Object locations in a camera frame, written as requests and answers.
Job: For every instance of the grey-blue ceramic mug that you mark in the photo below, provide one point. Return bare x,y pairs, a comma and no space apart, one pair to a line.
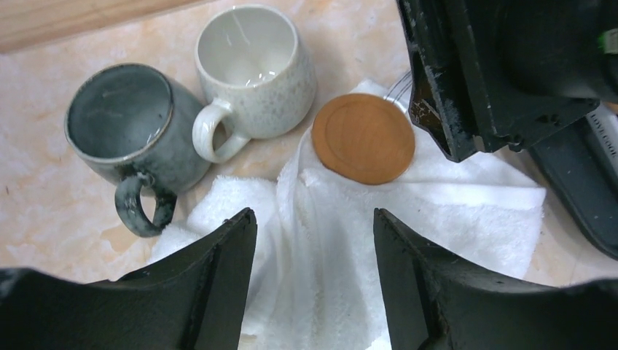
132,125

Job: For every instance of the black baking tray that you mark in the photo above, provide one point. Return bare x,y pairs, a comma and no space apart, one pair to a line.
580,165

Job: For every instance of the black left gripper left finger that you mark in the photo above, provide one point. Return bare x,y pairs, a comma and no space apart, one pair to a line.
192,299

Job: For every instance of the wooden coaster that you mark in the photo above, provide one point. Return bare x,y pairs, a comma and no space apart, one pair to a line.
364,138

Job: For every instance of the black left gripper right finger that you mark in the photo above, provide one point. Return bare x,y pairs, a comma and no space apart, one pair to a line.
435,299

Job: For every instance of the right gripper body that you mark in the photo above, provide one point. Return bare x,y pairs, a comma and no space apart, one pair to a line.
494,74

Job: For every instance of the white speckled mug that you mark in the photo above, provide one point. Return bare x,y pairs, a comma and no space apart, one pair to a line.
257,77

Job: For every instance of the white towel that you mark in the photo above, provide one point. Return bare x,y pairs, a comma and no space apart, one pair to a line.
333,256

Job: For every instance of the wooden clothes rack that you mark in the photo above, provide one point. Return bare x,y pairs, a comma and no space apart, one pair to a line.
26,23

